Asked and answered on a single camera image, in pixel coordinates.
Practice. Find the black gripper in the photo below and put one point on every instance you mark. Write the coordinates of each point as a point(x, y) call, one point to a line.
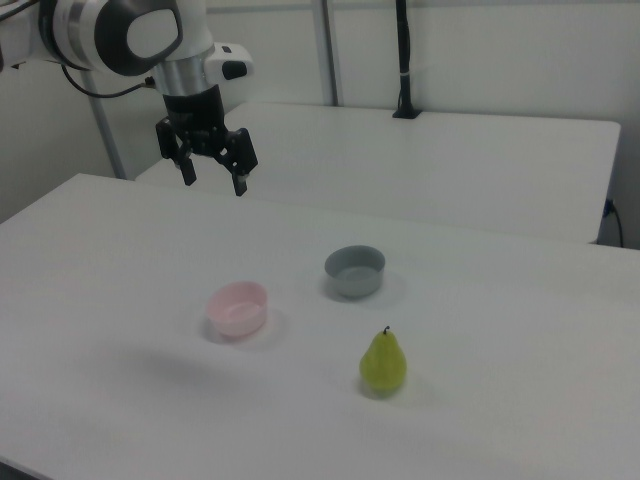
point(195, 117)

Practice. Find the green yellow pear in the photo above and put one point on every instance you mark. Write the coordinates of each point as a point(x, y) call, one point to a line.
point(382, 365)

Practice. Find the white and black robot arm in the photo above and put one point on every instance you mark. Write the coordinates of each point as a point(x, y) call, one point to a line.
point(80, 30)

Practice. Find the pink plastic bowl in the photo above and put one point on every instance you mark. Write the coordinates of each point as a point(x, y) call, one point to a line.
point(237, 312)

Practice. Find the grey plastic bowl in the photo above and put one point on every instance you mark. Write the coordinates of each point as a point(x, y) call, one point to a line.
point(355, 280)

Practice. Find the grey partition frame post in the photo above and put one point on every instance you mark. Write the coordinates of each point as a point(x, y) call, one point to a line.
point(328, 50)
point(107, 135)

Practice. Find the black camera pole with base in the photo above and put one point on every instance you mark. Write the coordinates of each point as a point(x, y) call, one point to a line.
point(404, 60)

